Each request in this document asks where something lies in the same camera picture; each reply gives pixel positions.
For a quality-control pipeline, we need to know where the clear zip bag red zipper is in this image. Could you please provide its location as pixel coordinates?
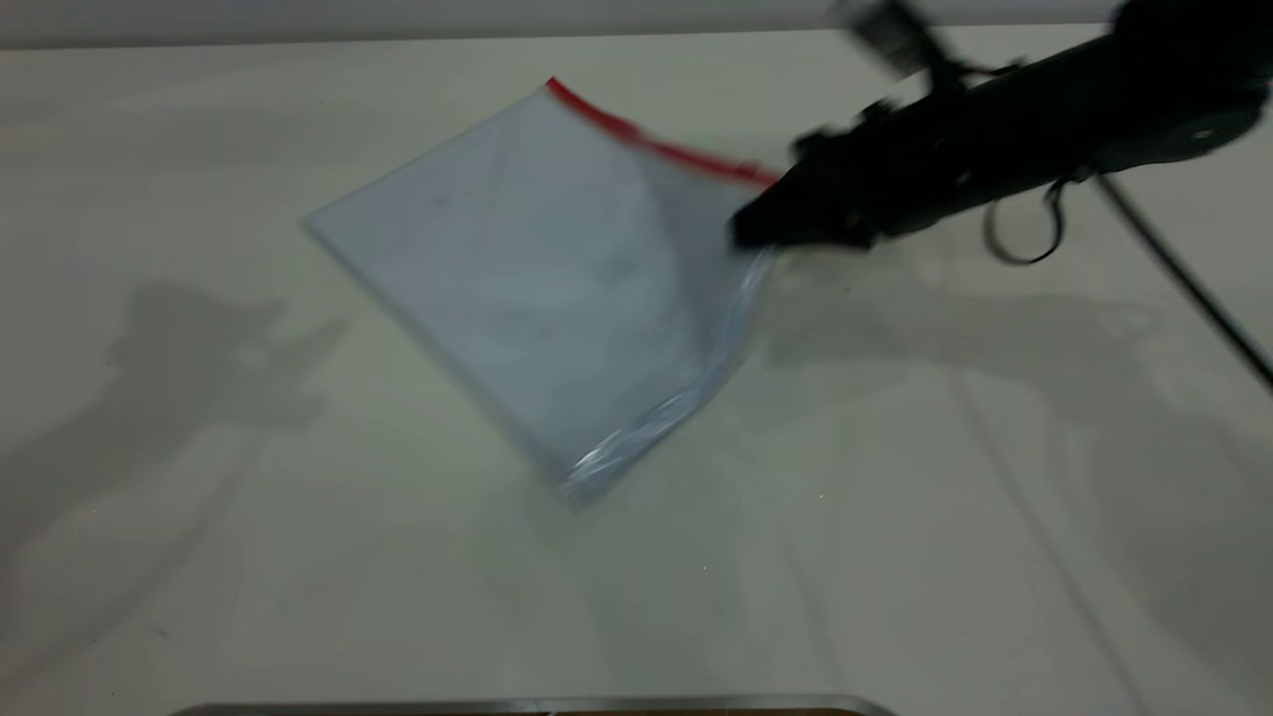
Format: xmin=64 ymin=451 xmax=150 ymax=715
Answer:
xmin=301 ymin=77 xmax=789 ymax=509

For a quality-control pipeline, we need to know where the looped thin black cable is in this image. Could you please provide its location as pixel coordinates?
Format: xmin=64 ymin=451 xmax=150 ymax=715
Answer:
xmin=983 ymin=177 xmax=1067 ymax=268

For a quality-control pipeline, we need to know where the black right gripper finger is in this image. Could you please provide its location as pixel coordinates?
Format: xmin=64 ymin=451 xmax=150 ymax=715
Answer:
xmin=731 ymin=167 xmax=878 ymax=252

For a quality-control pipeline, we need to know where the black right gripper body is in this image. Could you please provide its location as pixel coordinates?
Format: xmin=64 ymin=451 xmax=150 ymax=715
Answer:
xmin=793 ymin=85 xmax=1007 ymax=242

